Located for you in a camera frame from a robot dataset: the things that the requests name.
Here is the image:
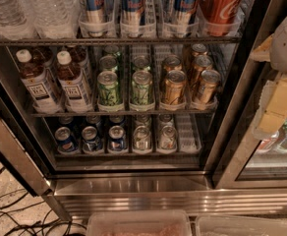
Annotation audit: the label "right Pepsi can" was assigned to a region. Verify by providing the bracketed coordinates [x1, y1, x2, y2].
[108, 126, 128, 153]

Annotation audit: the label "tea bottle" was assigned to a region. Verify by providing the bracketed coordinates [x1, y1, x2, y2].
[16, 49, 61, 114]
[57, 51, 91, 113]

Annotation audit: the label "clear plastic bin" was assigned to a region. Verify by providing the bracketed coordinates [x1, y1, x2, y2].
[86, 209, 192, 236]
[195, 215, 287, 236]

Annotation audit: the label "left clear plastic bin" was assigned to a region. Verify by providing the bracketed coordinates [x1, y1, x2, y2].
[86, 209, 192, 236]

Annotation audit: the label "right clear plastic bin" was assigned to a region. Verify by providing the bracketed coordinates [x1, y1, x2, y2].
[195, 215, 287, 236]

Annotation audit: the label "red bull can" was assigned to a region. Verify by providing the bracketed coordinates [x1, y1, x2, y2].
[86, 0, 114, 37]
[171, 0, 198, 38]
[121, 0, 145, 37]

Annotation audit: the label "steel fridge door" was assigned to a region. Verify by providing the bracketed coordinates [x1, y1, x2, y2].
[0, 47, 71, 221]

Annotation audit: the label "front left green can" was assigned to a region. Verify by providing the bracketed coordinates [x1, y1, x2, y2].
[97, 71, 122, 111]

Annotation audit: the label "silver can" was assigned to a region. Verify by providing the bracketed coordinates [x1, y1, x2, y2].
[157, 126, 177, 154]
[133, 126, 151, 154]

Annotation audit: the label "green can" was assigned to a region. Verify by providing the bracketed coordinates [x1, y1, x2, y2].
[99, 55, 119, 73]
[130, 70, 154, 111]
[132, 55, 151, 72]
[97, 71, 122, 111]

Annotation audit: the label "right front tea bottle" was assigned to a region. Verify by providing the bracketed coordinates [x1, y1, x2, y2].
[57, 51, 91, 113]

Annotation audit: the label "red Coca-Cola can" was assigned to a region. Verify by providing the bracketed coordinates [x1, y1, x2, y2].
[199, 0, 241, 36]

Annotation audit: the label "front right silver can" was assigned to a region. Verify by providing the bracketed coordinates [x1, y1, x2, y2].
[157, 126, 177, 154]

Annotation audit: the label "front left gold can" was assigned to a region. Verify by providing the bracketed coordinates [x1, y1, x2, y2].
[160, 70, 187, 110]

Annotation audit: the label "middle Red Bull can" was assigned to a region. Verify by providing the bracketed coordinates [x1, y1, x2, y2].
[121, 0, 145, 37]

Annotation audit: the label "black floor cables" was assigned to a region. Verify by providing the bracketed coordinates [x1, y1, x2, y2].
[0, 165, 87, 236]

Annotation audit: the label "stainless steel fridge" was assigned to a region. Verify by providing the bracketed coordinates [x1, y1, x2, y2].
[0, 0, 287, 219]

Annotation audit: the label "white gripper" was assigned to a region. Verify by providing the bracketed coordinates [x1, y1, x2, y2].
[250, 17, 287, 140]

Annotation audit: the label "right Red Bull can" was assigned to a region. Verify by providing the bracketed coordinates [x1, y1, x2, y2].
[171, 0, 198, 38]

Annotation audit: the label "left Red Bull can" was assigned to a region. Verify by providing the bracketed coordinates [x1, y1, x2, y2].
[86, 0, 114, 37]

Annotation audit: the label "front right gold can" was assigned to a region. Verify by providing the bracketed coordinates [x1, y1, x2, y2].
[192, 70, 221, 110]

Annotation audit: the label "front right green can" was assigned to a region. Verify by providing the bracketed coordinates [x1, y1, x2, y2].
[130, 70, 154, 111]

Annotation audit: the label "left Pepsi can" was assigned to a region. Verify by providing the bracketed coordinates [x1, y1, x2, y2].
[55, 127, 80, 154]

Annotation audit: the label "middle Pepsi can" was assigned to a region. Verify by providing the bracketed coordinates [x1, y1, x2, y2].
[82, 126, 103, 154]

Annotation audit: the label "gold can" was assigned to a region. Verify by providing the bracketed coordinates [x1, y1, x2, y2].
[161, 54, 182, 79]
[188, 55, 213, 84]
[160, 70, 187, 110]
[192, 70, 221, 110]

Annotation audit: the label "pepsi can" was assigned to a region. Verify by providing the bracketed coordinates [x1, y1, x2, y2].
[55, 127, 80, 154]
[82, 126, 103, 154]
[108, 126, 128, 153]

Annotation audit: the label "front left silver can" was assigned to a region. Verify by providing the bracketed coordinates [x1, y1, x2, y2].
[133, 126, 151, 154]

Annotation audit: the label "left front tea bottle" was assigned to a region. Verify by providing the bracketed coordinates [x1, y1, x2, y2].
[16, 49, 61, 114]

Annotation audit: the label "clear water bottle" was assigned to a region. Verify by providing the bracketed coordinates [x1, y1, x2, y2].
[0, 0, 36, 40]
[29, 0, 79, 39]

